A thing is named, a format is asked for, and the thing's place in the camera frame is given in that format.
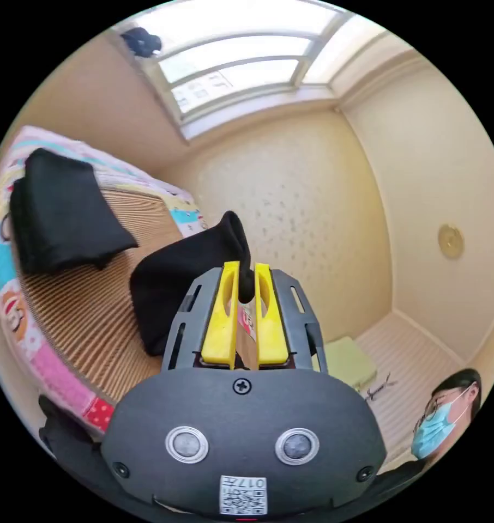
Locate window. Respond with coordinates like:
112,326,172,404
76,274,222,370
107,2,415,142

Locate round golden wall fitting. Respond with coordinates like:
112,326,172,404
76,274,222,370
437,223,465,260

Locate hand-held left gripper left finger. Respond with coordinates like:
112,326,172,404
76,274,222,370
201,261,241,370

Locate light green cushion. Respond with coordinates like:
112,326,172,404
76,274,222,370
322,337,378,389

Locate black long sleeve shirt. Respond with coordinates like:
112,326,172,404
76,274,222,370
9,148,256,495

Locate small black bag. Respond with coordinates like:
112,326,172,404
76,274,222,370
120,26,162,59

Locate person's body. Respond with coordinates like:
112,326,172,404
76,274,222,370
369,367,483,507

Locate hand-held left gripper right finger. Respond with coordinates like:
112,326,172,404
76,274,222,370
254,263,290,367

